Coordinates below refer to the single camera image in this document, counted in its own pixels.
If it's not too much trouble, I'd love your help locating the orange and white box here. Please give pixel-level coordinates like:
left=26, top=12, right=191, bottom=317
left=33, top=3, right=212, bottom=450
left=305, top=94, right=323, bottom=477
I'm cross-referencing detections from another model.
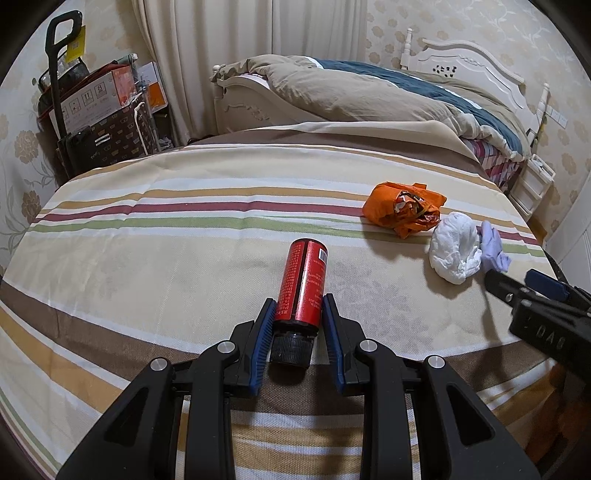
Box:
left=134, top=61, right=169, bottom=112

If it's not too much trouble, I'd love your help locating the white bed footboard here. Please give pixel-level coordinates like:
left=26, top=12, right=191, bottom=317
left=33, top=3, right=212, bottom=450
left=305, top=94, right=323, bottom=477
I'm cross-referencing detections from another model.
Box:
left=212, top=65, right=301, bottom=137

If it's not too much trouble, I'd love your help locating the red can with black cap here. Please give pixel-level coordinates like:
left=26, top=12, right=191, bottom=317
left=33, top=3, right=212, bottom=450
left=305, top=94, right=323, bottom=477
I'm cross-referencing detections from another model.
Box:
left=269, top=239, right=329, bottom=368

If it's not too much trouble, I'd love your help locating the white door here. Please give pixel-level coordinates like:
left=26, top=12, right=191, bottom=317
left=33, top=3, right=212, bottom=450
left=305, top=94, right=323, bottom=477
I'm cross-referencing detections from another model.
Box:
left=547, top=175, right=591, bottom=287

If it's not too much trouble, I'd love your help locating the yellow tag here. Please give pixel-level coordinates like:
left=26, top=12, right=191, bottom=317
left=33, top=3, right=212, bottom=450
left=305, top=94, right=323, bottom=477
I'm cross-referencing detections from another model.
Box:
left=65, top=28, right=88, bottom=63

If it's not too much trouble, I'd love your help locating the white bed headboard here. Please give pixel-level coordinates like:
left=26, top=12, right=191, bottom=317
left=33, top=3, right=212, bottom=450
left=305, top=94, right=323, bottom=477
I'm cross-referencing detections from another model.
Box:
left=399, top=28, right=552, bottom=134

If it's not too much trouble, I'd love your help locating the brown cardboard box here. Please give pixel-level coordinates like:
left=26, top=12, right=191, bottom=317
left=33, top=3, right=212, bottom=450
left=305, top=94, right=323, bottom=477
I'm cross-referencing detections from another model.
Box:
left=58, top=65, right=139, bottom=134

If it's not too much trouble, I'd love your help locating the striped tablecloth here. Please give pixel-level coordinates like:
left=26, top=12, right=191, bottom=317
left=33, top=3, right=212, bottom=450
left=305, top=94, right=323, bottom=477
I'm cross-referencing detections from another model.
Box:
left=0, top=121, right=561, bottom=480

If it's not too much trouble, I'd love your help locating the white bed with bedding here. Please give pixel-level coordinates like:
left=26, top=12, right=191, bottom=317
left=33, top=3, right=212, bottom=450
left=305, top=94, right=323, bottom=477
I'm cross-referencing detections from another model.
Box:
left=222, top=54, right=529, bottom=155

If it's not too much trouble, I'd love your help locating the white plastic drawer unit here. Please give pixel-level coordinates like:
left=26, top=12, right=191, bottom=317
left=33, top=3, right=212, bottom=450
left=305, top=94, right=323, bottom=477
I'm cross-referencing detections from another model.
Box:
left=508, top=154, right=557, bottom=217

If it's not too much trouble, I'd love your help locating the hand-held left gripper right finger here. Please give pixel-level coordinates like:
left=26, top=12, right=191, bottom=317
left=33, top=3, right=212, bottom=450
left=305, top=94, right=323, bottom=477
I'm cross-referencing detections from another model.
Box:
left=322, top=293, right=541, bottom=480

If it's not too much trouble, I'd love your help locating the cream curtain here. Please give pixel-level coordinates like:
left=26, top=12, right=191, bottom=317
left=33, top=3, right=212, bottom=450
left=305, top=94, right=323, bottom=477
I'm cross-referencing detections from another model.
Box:
left=131, top=0, right=370, bottom=139

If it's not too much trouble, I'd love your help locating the plaid bed sheet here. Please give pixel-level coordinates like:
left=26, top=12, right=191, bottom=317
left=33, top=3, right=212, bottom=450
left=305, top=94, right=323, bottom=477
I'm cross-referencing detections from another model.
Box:
left=464, top=138, right=525, bottom=192

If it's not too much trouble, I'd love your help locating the white crumpled cloth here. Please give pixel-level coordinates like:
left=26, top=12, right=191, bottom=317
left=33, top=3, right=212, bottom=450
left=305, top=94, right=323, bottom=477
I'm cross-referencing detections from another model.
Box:
left=428, top=211, right=483, bottom=284

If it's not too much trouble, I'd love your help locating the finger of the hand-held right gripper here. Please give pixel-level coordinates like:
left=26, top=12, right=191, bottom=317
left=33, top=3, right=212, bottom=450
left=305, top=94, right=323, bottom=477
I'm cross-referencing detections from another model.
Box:
left=484, top=269, right=534, bottom=308
left=525, top=269, right=591, bottom=319

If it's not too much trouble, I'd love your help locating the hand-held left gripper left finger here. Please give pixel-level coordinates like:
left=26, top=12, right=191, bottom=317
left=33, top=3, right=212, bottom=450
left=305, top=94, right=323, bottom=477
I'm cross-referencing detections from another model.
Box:
left=55, top=298, right=278, bottom=480

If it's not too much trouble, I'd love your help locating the black trolley cart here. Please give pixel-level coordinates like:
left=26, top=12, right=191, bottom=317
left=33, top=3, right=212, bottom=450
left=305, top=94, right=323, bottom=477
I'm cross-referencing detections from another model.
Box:
left=44, top=16, right=93, bottom=181

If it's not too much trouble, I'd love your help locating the orange plastic bag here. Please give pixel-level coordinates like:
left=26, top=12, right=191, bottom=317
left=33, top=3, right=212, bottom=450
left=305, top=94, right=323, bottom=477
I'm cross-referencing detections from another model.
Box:
left=361, top=181, right=448, bottom=239

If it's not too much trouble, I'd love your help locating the lavender cloth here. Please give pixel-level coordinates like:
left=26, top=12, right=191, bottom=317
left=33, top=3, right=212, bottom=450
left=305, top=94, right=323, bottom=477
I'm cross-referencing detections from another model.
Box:
left=478, top=220, right=512, bottom=273

